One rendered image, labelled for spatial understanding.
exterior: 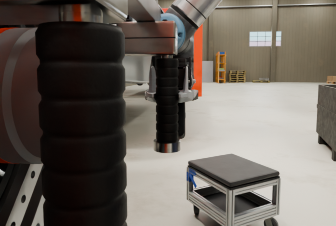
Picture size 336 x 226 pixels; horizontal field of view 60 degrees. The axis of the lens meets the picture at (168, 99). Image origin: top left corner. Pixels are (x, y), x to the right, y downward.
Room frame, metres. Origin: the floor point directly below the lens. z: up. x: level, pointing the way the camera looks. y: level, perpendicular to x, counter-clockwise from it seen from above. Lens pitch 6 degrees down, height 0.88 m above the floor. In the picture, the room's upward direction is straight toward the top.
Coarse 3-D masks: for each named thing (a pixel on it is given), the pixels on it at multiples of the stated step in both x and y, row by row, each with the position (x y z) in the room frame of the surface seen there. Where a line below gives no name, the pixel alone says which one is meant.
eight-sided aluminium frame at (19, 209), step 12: (24, 168) 0.50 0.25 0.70; (36, 168) 0.52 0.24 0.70; (24, 180) 0.49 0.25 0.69; (36, 180) 0.52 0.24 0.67; (12, 192) 0.47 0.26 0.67; (24, 192) 0.48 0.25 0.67; (36, 192) 0.47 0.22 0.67; (12, 204) 0.45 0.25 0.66; (24, 204) 0.48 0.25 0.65; (36, 204) 0.45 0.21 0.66; (0, 216) 0.44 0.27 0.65; (12, 216) 0.45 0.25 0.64; (24, 216) 0.44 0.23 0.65; (36, 216) 0.44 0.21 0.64
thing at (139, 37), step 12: (120, 24) 0.45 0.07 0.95; (132, 24) 0.44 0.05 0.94; (144, 24) 0.44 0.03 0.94; (156, 24) 0.44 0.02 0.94; (168, 24) 0.44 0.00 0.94; (132, 36) 0.44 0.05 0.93; (144, 36) 0.44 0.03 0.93; (156, 36) 0.44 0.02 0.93; (168, 36) 0.44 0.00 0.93; (132, 48) 0.44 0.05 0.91; (144, 48) 0.44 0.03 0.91; (156, 48) 0.44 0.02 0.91; (168, 48) 0.44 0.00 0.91
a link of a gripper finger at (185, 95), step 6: (186, 66) 0.49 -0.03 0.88; (186, 72) 0.48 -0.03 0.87; (186, 78) 0.48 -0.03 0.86; (186, 84) 0.48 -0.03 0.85; (180, 90) 0.53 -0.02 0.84; (186, 90) 0.48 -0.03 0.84; (180, 96) 0.45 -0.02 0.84; (186, 96) 0.46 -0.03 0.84; (192, 96) 0.49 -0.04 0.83; (180, 102) 0.46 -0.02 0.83
